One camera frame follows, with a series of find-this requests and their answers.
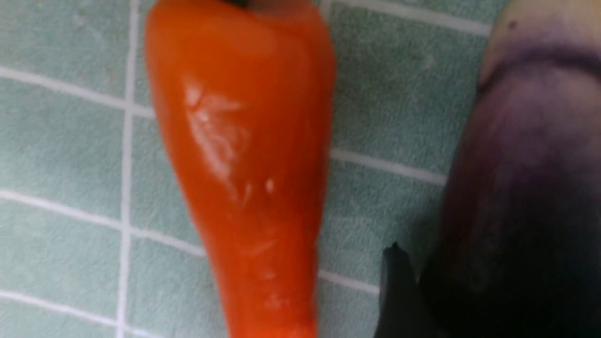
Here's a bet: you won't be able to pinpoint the purple toy eggplant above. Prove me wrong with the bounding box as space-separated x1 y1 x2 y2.
419 0 601 338

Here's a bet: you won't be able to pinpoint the green checkered tablecloth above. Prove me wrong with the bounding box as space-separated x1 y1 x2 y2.
1 0 505 338

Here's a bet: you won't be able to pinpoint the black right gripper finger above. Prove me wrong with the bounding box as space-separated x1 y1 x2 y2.
374 242 446 338

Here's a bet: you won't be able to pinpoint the orange toy carrot green leaves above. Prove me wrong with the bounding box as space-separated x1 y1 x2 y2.
144 0 336 338

